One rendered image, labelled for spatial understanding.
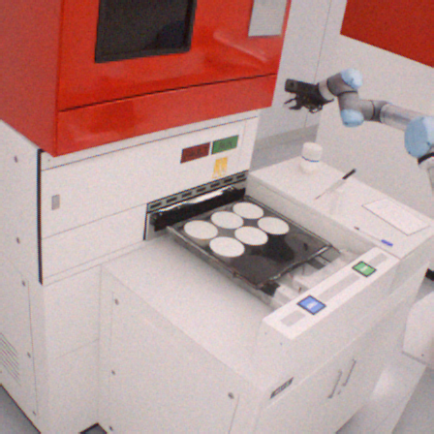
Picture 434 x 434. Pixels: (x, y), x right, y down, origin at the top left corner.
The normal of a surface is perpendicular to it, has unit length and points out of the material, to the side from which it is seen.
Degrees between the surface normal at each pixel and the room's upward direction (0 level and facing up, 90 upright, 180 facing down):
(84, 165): 90
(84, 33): 90
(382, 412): 0
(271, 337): 90
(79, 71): 90
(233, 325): 0
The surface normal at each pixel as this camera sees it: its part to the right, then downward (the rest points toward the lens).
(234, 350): 0.14, -0.86
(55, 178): 0.71, 0.44
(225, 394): -0.69, 0.27
